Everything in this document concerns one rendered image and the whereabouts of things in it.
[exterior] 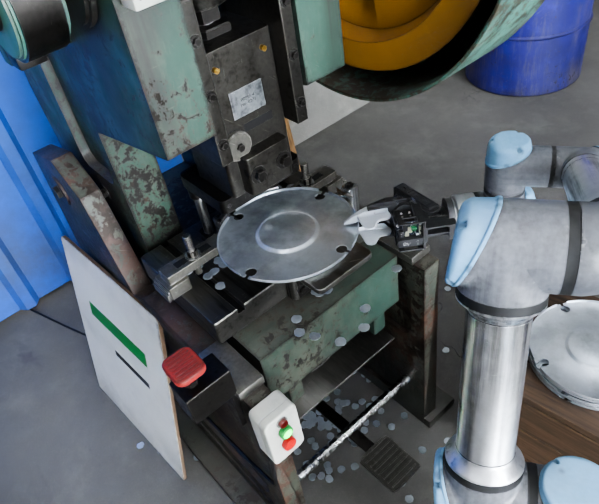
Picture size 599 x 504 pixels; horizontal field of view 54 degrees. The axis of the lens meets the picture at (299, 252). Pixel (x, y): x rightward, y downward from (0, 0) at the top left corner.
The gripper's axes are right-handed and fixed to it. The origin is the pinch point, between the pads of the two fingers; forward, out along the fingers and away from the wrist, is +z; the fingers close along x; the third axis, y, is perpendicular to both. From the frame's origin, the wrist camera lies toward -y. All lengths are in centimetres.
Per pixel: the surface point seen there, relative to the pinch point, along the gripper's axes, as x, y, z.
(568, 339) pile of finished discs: 39, 7, -47
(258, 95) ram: -28.1, -4.6, 13.4
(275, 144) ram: -19.3, -2.0, 11.9
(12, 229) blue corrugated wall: 44, -76, 118
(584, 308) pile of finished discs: 40, -2, -55
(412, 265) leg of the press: 16.6, -2.1, -12.8
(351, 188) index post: -1.2, -9.6, -1.5
